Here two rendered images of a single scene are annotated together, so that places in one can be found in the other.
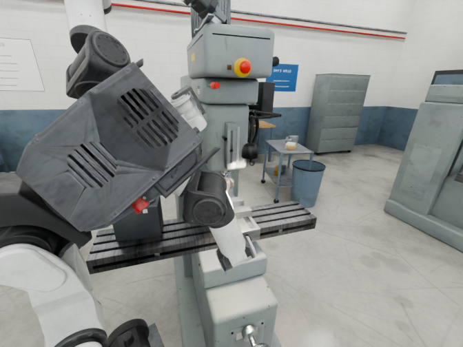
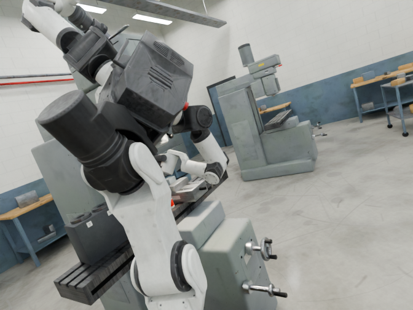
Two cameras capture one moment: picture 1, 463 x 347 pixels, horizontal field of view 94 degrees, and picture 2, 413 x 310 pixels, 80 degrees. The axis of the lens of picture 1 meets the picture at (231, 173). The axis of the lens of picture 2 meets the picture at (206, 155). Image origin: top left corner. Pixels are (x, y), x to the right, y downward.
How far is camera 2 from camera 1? 0.79 m
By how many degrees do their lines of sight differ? 38
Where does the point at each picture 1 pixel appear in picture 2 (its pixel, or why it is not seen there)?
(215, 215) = (208, 117)
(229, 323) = (236, 248)
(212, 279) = (200, 235)
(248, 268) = (215, 214)
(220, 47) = (133, 47)
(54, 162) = (143, 78)
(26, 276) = (150, 165)
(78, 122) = (144, 55)
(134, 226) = (104, 235)
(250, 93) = not seen: hidden behind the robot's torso
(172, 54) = not seen: outside the picture
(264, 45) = not seen: hidden behind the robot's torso
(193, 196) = (193, 108)
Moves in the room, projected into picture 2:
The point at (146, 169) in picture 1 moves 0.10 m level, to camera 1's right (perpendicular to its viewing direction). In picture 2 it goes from (184, 76) to (206, 71)
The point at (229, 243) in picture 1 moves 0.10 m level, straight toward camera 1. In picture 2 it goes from (216, 147) to (232, 145)
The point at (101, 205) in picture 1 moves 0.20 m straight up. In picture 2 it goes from (176, 98) to (152, 31)
